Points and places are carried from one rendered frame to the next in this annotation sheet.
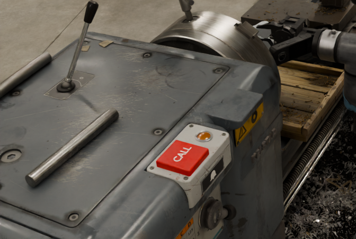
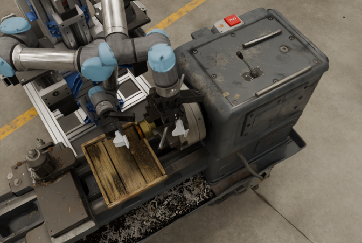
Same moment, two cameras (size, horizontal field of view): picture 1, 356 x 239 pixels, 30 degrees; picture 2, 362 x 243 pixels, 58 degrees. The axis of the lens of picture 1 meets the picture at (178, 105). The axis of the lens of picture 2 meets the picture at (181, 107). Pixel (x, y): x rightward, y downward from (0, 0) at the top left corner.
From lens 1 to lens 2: 206 cm
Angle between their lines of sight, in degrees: 87
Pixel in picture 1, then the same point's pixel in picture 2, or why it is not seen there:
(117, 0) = not seen: outside the picture
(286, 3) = (51, 211)
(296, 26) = (110, 119)
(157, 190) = (244, 15)
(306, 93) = (109, 147)
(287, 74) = (103, 168)
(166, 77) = (215, 57)
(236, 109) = (203, 31)
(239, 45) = not seen: hidden behind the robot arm
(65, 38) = not seen: outside the picture
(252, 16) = (81, 211)
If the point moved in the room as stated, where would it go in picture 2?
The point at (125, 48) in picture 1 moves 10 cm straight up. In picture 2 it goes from (220, 85) to (221, 70)
